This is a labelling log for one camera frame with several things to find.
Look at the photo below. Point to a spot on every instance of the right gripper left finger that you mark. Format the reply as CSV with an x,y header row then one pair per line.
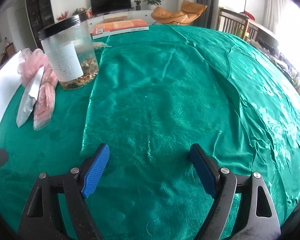
x,y
42,217

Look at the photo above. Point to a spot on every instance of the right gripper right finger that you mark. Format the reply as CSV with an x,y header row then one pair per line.
x,y
256,218

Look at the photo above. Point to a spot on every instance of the white pouch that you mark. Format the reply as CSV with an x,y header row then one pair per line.
x,y
29,98

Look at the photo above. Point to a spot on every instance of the pink bag bundle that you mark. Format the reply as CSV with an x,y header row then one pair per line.
x,y
45,105

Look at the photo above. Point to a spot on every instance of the pink mesh bath pouf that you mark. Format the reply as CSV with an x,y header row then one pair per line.
x,y
32,62

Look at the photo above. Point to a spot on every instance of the white cardboard box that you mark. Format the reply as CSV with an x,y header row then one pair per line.
x,y
9,81

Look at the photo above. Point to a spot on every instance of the clear jar black lid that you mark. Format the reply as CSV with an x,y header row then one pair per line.
x,y
70,51

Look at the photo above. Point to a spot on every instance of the red flower vase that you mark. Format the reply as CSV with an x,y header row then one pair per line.
x,y
62,16

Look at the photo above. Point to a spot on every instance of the orange book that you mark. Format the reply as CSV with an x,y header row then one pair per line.
x,y
118,27

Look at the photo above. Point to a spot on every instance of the green satin tablecloth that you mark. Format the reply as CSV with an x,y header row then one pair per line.
x,y
157,93

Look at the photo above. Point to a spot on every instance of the small wooden bench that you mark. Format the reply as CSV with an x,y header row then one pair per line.
x,y
115,19

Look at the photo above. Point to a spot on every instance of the wooden crib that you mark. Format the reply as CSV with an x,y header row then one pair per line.
x,y
247,29

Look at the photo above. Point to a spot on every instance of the black television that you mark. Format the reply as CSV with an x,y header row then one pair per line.
x,y
105,6

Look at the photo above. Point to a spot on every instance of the green potted plant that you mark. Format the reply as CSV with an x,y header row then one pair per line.
x,y
152,4

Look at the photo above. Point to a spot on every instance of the orange lounge chair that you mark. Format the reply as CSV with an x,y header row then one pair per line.
x,y
188,13

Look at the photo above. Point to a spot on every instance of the grey curtain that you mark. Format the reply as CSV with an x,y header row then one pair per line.
x,y
208,19

